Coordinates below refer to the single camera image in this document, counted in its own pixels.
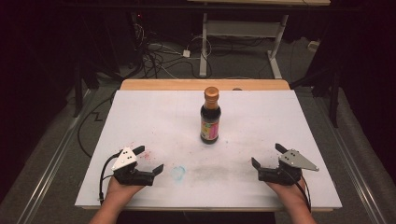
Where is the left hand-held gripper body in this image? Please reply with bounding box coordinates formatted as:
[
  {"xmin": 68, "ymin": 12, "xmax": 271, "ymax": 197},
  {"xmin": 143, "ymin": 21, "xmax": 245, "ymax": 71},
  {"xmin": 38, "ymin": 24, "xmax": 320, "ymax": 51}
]
[{"xmin": 110, "ymin": 147, "xmax": 156, "ymax": 188}]

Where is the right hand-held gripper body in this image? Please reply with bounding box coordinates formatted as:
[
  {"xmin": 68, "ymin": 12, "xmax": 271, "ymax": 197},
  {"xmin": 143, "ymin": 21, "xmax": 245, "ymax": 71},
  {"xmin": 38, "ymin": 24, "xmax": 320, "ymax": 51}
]
[{"xmin": 257, "ymin": 148, "xmax": 320, "ymax": 187}]

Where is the dark soy sauce bottle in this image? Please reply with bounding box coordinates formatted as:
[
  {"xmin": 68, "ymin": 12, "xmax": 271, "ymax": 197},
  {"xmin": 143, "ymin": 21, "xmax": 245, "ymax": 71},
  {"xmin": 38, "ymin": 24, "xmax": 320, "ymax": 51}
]
[{"xmin": 199, "ymin": 86, "xmax": 222, "ymax": 146}]

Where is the person's left hand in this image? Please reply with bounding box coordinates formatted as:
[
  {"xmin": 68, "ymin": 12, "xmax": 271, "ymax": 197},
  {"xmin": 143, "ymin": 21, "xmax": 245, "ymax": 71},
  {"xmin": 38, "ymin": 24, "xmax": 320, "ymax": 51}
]
[{"xmin": 104, "ymin": 177, "xmax": 145, "ymax": 208}]

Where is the person's right hand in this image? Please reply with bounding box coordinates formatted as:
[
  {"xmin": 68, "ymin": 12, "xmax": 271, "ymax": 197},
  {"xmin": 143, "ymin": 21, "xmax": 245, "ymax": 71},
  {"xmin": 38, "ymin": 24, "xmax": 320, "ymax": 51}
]
[{"xmin": 266, "ymin": 178, "xmax": 308, "ymax": 208}]

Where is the white table cover board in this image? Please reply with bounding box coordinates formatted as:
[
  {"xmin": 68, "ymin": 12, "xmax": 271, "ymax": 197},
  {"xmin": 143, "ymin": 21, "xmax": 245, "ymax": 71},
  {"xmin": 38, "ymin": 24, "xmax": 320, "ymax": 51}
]
[{"xmin": 74, "ymin": 89, "xmax": 343, "ymax": 210}]

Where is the black metal stand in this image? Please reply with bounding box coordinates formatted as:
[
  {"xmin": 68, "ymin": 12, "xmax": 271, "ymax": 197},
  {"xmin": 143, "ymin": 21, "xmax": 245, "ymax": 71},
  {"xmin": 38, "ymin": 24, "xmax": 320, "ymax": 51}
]
[
  {"xmin": 290, "ymin": 66, "xmax": 341, "ymax": 129},
  {"xmin": 72, "ymin": 59, "xmax": 101, "ymax": 119}
]

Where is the wooden table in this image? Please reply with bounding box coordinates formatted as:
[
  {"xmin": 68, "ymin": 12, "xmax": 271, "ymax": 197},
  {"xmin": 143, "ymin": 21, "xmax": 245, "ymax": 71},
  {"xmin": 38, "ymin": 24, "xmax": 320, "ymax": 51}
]
[{"xmin": 81, "ymin": 78, "xmax": 334, "ymax": 214}]

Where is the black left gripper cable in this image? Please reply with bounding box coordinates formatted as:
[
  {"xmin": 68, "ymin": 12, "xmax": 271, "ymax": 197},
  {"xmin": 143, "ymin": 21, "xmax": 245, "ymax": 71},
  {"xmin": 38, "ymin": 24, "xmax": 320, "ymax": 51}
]
[{"xmin": 98, "ymin": 151, "xmax": 123, "ymax": 203}]

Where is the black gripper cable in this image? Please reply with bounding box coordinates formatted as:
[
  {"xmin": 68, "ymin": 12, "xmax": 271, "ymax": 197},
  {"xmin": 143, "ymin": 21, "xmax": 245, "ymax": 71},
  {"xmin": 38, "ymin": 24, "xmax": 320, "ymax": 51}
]
[
  {"xmin": 98, "ymin": 151, "xmax": 123, "ymax": 203},
  {"xmin": 288, "ymin": 169, "xmax": 313, "ymax": 214}
]

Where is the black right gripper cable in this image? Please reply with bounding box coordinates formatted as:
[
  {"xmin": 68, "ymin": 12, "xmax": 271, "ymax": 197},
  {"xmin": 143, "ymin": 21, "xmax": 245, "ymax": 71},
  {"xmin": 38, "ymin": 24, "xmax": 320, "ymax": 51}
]
[{"xmin": 288, "ymin": 169, "xmax": 313, "ymax": 214}]

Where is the black floor cable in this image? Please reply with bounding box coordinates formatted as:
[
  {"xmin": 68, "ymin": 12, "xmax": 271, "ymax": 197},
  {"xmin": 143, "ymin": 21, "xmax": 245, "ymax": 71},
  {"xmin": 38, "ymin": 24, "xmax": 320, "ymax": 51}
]
[{"xmin": 77, "ymin": 89, "xmax": 119, "ymax": 159}]

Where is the metal floor rail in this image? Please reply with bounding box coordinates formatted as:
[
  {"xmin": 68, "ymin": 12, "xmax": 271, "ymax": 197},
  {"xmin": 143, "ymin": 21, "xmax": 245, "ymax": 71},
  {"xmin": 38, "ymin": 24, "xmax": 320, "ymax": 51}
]
[
  {"xmin": 315, "ymin": 92, "xmax": 389, "ymax": 224},
  {"xmin": 16, "ymin": 89, "xmax": 95, "ymax": 224}
]

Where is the tangle of floor cables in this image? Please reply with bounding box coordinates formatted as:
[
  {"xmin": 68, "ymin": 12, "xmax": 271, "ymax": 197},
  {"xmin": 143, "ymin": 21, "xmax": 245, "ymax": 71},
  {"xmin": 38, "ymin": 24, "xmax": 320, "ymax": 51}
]
[{"xmin": 129, "ymin": 21, "xmax": 219, "ymax": 80}]

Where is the white metal desk frame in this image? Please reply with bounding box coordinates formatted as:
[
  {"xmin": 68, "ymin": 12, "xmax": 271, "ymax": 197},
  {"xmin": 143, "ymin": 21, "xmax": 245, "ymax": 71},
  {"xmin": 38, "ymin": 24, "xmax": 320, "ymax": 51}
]
[{"xmin": 186, "ymin": 0, "xmax": 332, "ymax": 80}]

